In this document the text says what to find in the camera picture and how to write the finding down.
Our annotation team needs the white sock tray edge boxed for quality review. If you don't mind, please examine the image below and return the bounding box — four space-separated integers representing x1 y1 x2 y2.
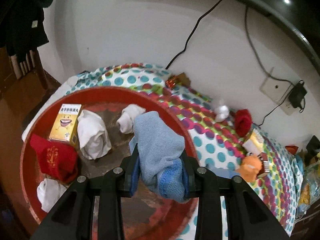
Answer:
37 178 67 213

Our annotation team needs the red sock on bed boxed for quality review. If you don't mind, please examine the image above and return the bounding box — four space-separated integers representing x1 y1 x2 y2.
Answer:
234 109 252 137

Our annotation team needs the red round tray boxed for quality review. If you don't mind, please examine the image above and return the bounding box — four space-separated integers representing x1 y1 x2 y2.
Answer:
20 87 197 239

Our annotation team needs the black power adapter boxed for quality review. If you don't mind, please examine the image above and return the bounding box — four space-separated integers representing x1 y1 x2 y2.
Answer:
288 80 307 111

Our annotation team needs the yellow medicine box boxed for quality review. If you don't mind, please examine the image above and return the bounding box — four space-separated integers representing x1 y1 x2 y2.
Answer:
242 128 264 156

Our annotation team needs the white sock in tray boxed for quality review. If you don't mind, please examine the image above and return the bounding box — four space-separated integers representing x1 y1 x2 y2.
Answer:
117 104 146 134

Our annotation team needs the white rolled sock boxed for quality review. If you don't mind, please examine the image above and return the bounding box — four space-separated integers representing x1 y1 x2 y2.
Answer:
77 109 112 160

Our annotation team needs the red sock in tray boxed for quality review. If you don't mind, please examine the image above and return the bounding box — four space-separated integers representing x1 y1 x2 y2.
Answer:
30 134 78 184

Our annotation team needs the polka dot bed sheet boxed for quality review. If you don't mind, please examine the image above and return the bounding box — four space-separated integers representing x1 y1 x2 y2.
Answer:
21 62 304 240

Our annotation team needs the light blue towel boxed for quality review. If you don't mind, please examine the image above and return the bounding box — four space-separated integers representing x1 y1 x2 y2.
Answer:
129 111 186 203

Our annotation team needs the small candy wrapper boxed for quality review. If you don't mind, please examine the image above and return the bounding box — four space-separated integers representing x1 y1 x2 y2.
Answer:
165 73 191 89

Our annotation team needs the orange rubber toy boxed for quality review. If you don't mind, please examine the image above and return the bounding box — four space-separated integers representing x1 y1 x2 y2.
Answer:
235 154 263 183

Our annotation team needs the small brown white box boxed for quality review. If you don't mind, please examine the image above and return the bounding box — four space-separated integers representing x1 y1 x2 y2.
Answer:
257 152 270 178

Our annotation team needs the white wall socket plate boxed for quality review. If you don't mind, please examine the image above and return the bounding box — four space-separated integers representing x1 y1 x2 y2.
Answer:
260 77 298 116

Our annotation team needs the yellow box in tray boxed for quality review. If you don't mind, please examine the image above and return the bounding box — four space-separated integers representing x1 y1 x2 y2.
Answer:
48 103 82 147

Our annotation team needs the black adapter cable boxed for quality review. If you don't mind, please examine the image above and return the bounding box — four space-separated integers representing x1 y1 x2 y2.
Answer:
164 0 308 127

